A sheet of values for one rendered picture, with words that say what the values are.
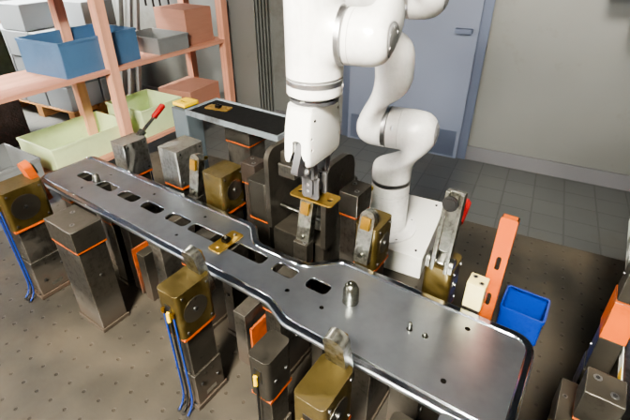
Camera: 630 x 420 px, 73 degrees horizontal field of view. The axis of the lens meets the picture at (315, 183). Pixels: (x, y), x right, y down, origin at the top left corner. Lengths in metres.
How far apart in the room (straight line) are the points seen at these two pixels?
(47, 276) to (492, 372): 1.21
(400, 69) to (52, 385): 1.13
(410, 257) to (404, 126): 0.42
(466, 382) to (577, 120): 3.06
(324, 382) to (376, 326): 0.18
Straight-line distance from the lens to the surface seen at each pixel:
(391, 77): 1.11
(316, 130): 0.64
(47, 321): 1.46
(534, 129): 3.73
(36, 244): 1.45
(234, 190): 1.20
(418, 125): 1.21
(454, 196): 0.84
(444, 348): 0.84
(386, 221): 0.99
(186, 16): 3.84
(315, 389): 0.71
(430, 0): 0.99
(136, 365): 1.25
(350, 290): 0.85
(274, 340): 0.84
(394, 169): 1.27
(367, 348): 0.82
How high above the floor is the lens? 1.63
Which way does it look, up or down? 30 degrees down
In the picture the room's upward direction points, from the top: straight up
